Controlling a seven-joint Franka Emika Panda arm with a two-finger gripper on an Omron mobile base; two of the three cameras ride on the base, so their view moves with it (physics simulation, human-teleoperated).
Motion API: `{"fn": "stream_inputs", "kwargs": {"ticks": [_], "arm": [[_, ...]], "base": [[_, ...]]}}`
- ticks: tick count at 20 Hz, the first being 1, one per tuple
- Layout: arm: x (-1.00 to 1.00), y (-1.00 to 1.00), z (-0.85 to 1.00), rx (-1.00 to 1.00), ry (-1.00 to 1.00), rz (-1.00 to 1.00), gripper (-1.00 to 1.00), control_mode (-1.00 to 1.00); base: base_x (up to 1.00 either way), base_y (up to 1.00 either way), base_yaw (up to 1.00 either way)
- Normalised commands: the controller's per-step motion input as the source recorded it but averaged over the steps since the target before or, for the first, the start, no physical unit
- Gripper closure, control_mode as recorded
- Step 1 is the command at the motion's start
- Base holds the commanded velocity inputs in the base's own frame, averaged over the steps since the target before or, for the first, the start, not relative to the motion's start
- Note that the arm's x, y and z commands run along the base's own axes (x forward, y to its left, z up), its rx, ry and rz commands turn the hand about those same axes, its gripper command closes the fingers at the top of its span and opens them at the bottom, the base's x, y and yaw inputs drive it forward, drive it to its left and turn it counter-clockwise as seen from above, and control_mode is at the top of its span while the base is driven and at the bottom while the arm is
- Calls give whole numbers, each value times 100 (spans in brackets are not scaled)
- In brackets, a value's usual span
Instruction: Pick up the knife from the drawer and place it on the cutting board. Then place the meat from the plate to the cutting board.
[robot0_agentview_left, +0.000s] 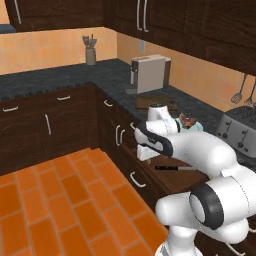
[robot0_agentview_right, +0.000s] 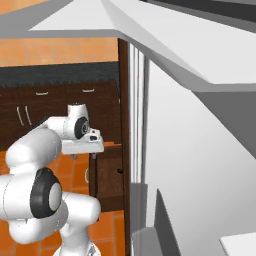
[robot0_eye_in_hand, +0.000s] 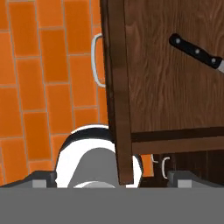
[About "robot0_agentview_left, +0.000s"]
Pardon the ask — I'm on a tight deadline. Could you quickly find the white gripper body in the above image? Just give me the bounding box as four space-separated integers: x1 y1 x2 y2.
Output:
136 143 161 162

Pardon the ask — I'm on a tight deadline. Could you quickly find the open dark wood drawer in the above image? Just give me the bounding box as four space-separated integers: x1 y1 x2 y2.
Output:
118 141 211 211

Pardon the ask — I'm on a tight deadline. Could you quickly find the dark wooden cutting board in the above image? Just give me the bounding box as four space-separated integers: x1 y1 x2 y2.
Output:
135 94 180 111

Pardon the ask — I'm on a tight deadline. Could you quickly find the brown meat piece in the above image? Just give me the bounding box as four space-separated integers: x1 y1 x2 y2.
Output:
179 112 197 130

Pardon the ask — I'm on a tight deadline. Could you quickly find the dark wood drawer front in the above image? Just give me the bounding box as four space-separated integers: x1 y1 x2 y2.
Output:
0 97 44 124
41 85 97 110
95 87 136 127

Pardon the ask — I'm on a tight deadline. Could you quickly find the dark wood cupboard door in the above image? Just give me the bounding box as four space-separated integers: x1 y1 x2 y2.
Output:
41 105 100 159
97 108 138 168

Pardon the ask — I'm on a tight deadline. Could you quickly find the white coffee machine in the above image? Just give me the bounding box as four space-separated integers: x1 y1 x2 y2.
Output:
125 54 172 95

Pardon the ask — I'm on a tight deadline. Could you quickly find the silver stove with knobs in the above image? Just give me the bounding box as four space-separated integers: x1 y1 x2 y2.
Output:
214 105 256 158

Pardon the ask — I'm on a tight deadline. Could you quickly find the hanging slotted spoon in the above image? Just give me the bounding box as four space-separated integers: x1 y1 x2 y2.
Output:
230 73 250 105

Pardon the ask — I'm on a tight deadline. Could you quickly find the grey utensil pot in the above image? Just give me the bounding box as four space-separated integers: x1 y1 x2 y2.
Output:
85 47 97 66

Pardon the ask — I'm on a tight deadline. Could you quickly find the grey utensils bunch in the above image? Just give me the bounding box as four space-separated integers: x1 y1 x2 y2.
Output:
81 34 98 50

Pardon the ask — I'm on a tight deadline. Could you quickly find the dark wood upper cupboard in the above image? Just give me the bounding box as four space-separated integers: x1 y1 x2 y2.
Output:
4 0 105 33
103 0 256 76

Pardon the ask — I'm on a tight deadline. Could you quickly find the black handled knife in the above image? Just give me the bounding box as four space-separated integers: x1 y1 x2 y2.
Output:
154 165 198 172

